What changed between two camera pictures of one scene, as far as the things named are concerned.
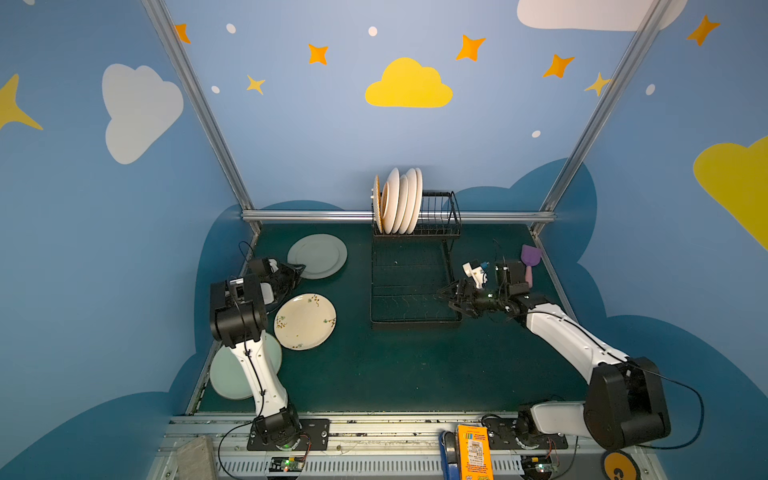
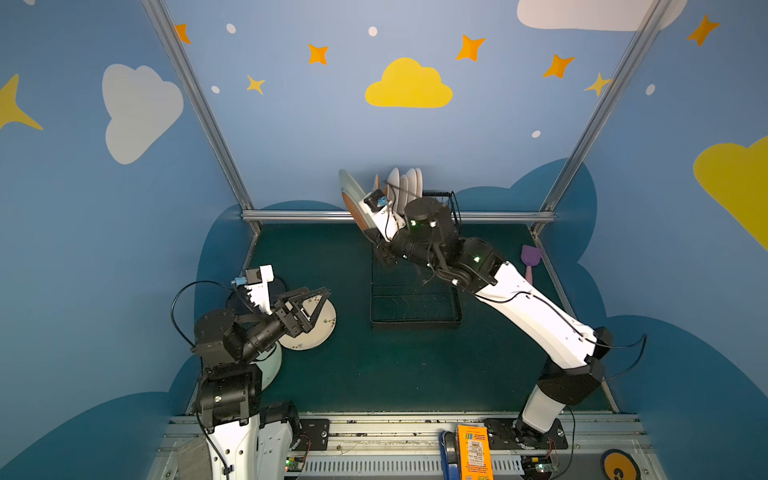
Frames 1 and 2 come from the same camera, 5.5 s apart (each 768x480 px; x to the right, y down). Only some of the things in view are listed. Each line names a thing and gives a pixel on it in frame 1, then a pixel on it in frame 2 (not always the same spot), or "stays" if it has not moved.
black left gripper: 282,275 → 291,316
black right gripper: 469,298 → 380,238
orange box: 474,453 stays
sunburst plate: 411,202 stays
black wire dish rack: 408,271 stays
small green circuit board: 286,464 stays
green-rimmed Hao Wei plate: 394,190 stays
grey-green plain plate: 324,256 → 354,191
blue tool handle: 449,466 stays
